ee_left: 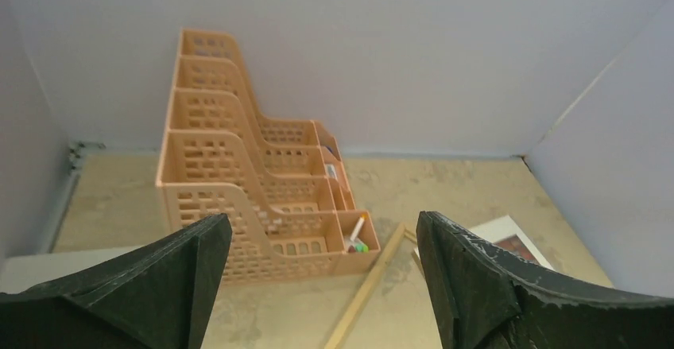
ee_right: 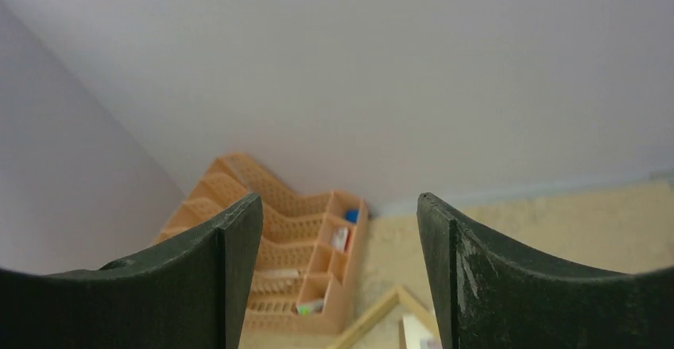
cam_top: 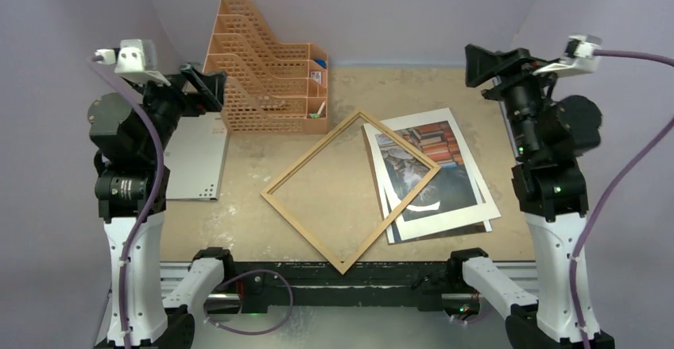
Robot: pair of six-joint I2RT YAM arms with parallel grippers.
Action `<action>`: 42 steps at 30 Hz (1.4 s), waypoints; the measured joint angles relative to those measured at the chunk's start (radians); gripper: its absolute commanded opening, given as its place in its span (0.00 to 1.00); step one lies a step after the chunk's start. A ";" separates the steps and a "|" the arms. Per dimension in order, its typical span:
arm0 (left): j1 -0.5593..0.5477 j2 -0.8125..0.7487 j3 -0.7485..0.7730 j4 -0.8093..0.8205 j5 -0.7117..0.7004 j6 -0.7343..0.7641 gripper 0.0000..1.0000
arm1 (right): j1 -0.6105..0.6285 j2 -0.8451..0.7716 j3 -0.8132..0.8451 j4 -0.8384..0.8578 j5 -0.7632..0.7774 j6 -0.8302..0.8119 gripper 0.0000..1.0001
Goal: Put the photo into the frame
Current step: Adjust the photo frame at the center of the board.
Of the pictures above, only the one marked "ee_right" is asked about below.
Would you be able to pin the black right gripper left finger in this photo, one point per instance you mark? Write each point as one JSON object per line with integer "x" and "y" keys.
{"x": 189, "y": 291}

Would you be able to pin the orange plastic file organizer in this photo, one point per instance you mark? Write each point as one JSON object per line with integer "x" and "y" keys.
{"x": 295, "y": 262}

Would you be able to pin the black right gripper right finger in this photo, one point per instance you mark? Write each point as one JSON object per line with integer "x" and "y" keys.
{"x": 492, "y": 291}

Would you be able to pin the blue item in organizer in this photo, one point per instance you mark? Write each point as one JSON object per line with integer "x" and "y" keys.
{"x": 351, "y": 215}

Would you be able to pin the wooden picture frame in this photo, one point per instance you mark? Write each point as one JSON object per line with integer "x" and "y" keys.
{"x": 398, "y": 295}

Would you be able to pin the green white item in organizer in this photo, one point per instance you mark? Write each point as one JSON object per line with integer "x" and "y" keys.
{"x": 310, "y": 307}

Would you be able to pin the white photo mat board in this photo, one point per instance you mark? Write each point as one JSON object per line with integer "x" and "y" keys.
{"x": 414, "y": 335}

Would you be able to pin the red white item in organizer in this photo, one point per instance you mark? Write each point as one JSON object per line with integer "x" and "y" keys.
{"x": 340, "y": 238}

